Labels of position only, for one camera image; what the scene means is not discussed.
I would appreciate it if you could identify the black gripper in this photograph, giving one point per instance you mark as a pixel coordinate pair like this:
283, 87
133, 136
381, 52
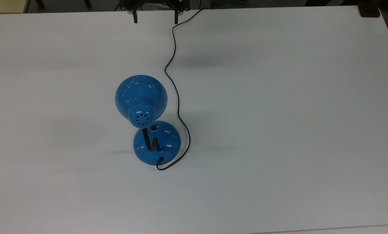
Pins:
130, 4

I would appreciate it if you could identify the black chair leg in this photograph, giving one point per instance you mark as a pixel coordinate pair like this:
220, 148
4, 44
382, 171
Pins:
40, 4
87, 3

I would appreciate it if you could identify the blue desk lamp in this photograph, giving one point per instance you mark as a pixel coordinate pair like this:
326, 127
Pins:
138, 94

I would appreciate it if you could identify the yellow wooden desk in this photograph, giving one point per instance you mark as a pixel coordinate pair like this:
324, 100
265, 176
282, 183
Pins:
5, 6

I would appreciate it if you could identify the black table clamp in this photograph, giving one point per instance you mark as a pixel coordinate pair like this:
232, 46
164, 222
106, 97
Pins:
369, 12

